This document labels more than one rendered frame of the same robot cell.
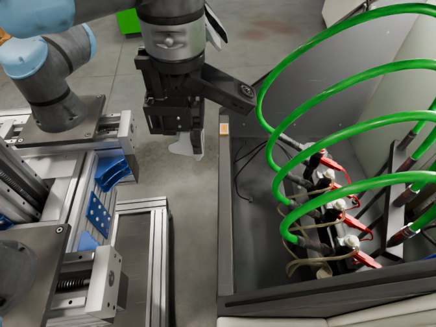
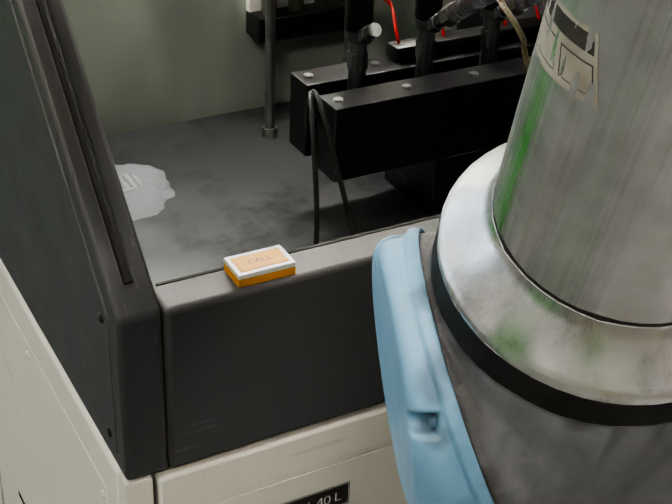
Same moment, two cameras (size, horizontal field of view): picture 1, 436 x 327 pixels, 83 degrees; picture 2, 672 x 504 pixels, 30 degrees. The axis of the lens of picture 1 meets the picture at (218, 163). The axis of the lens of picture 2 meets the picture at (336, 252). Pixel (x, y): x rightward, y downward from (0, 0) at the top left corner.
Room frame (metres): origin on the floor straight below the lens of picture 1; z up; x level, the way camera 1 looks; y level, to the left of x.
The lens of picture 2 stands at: (1.01, 0.75, 1.49)
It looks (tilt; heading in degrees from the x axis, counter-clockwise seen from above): 31 degrees down; 240
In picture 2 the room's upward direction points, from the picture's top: 2 degrees clockwise
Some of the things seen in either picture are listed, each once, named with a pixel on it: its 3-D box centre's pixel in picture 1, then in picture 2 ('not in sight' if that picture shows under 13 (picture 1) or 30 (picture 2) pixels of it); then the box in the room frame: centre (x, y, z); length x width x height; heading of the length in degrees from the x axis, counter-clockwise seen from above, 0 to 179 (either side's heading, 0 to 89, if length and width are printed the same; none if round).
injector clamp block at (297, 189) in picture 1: (309, 225); (450, 127); (0.30, -0.26, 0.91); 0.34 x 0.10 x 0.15; 0
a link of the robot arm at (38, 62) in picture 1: (35, 67); not in sight; (0.62, 0.49, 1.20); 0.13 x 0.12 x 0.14; 161
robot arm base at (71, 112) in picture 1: (55, 104); not in sight; (0.61, 0.50, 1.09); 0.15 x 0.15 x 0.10
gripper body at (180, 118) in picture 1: (176, 91); not in sight; (0.31, 0.06, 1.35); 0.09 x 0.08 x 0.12; 90
